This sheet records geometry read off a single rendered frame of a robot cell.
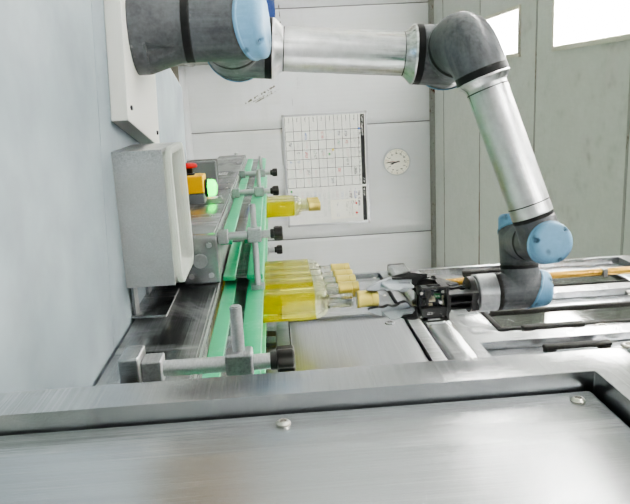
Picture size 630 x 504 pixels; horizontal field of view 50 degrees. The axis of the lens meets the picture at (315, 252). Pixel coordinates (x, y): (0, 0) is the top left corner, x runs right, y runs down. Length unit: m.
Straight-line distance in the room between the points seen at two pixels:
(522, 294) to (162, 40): 0.82
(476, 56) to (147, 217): 0.62
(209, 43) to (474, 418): 0.90
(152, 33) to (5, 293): 0.63
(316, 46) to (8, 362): 0.88
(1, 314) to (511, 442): 0.46
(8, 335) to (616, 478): 0.52
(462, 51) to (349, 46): 0.22
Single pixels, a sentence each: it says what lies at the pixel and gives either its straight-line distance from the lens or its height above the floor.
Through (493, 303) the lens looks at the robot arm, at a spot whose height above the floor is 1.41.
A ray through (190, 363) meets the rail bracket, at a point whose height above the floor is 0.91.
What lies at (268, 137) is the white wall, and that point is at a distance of 7.26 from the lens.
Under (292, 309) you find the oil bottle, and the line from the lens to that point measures 1.34.
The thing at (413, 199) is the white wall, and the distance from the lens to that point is 7.50.
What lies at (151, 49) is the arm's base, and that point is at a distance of 1.22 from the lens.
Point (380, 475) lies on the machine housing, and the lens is 0.37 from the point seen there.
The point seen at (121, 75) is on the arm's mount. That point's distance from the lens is 1.14.
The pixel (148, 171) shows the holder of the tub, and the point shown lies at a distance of 1.10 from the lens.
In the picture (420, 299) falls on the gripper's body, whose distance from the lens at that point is 1.34.
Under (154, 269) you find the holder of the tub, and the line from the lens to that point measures 1.13.
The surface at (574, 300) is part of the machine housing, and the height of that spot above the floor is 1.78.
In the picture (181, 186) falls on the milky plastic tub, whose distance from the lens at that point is 1.26.
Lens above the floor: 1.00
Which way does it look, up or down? 3 degrees up
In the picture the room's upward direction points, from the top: 86 degrees clockwise
